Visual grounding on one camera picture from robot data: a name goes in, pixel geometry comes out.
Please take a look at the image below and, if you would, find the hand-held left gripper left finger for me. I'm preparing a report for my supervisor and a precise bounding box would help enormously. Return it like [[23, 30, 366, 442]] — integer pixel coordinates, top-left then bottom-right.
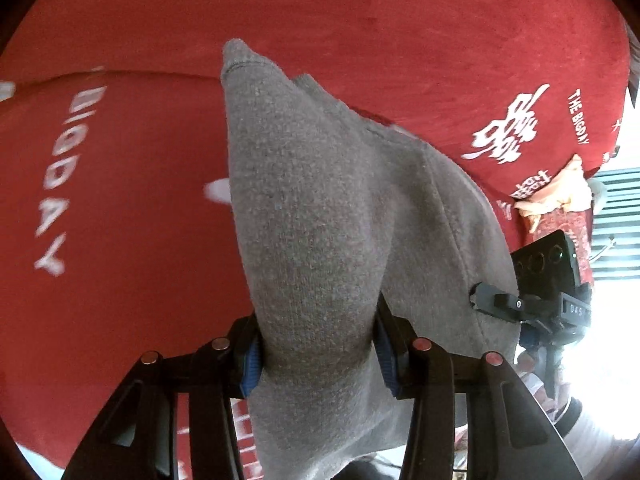
[[62, 312, 266, 480]]

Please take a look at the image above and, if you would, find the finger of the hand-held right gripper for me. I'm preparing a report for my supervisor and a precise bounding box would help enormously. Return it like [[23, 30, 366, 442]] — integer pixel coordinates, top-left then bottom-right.
[[469, 282, 527, 322]]

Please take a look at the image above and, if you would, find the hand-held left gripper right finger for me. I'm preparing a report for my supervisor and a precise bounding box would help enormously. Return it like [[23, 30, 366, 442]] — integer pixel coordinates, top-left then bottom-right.
[[372, 292, 576, 480]]

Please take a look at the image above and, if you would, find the grey knit garment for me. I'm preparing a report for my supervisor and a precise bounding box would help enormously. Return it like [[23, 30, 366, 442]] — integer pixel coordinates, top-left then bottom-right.
[[220, 37, 523, 480]]

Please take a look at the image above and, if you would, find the person's white-sleeved right forearm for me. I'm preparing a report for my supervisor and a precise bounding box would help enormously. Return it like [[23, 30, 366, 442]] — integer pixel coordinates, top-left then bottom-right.
[[550, 396, 640, 463]]

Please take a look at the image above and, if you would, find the person's right hand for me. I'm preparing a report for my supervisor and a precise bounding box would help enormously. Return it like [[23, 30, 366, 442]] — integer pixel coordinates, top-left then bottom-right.
[[515, 346, 573, 423]]

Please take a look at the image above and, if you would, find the red printed packet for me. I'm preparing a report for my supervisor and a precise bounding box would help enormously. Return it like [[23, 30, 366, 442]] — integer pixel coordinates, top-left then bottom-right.
[[529, 209, 597, 288]]

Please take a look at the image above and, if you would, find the window grille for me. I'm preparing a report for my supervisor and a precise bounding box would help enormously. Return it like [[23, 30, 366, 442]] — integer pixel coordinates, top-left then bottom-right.
[[589, 166, 640, 281]]

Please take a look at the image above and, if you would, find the orange crumpled cloth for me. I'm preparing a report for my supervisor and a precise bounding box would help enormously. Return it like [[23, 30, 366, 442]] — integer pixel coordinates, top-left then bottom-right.
[[514, 154, 601, 223]]

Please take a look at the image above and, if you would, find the red printed blanket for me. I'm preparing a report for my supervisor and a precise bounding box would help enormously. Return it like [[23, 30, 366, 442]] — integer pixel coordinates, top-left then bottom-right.
[[0, 0, 632, 480]]

